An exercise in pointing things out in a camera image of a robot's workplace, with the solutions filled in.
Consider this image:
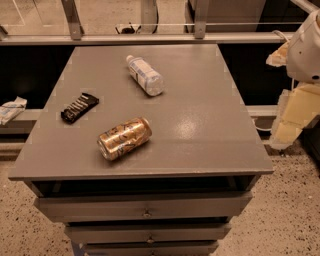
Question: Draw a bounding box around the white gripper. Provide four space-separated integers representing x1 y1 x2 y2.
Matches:
266 10 320 150

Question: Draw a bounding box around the clear plastic water bottle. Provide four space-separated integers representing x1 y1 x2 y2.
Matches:
126 55 164 96

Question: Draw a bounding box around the grey drawer cabinet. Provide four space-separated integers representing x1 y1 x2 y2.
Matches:
10 45 272 256

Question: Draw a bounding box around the gold crushed soda can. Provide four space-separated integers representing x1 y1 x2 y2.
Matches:
97 117 152 161

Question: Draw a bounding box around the white folded packet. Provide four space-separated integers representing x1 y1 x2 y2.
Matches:
0 97 27 125

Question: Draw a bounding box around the white cable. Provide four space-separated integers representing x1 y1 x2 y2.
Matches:
252 118 274 133

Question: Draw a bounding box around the black object behind rail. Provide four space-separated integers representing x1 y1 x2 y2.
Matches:
115 23 141 34

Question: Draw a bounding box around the grey metal rail frame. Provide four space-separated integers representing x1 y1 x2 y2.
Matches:
0 0 320 46

